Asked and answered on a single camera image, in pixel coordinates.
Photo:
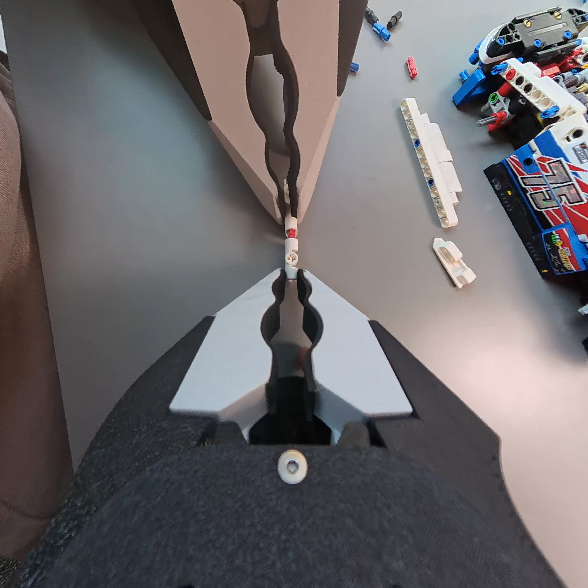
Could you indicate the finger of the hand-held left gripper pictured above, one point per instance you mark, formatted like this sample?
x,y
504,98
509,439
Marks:
x,y
216,69
317,69

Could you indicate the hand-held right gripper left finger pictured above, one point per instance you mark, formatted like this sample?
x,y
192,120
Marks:
x,y
216,367

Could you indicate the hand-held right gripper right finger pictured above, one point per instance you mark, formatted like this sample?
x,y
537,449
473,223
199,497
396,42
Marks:
x,y
363,367

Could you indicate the small red brick pin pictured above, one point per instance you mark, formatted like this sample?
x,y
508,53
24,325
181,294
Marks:
x,y
411,67

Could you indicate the white curved brick piece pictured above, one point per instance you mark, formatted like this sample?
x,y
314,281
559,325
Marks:
x,y
291,257
290,223

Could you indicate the person's right hand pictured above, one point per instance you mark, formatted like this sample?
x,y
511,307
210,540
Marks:
x,y
302,356

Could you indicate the small white brick panel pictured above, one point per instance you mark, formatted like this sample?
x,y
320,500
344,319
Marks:
x,y
454,262

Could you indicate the long white brick beam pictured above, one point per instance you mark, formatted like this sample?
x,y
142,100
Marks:
x,y
432,160

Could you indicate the blue white red toy car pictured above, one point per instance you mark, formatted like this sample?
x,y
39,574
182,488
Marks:
x,y
542,193

